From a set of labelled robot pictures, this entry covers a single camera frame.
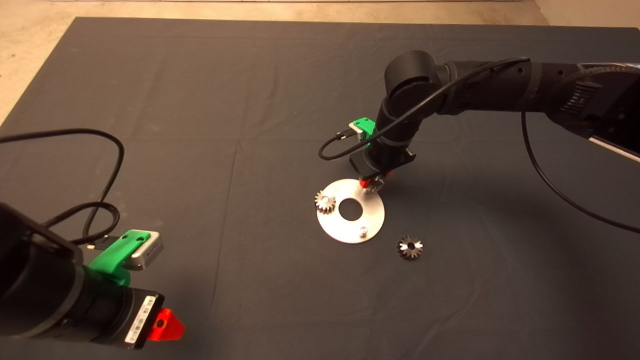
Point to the silver camera box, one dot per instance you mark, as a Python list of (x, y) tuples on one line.
[(356, 131), (149, 250)]

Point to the round metal carrier plate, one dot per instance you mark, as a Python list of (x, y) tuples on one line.
[(350, 232)]

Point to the green right camera mount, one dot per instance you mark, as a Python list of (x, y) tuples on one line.
[(367, 126)]

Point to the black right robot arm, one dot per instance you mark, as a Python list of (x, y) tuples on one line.
[(500, 87)]

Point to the green left camera mount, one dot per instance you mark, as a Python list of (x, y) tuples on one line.
[(112, 255)]

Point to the silver left camera box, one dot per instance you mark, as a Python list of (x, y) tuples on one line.
[(149, 250)]

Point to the dark grey table cloth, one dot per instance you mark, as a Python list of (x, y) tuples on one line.
[(250, 100)]

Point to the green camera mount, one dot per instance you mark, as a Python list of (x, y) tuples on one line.
[(367, 126), (112, 255)]

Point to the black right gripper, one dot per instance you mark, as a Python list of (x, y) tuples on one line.
[(385, 160)]

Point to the small steel planetary gear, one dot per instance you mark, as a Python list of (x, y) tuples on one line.
[(374, 186), (322, 206), (404, 250)]

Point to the silver right camera box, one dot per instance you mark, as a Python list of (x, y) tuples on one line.
[(356, 131)]

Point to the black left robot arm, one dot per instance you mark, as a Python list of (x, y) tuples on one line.
[(35, 285)]

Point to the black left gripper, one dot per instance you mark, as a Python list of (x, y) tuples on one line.
[(115, 312)]

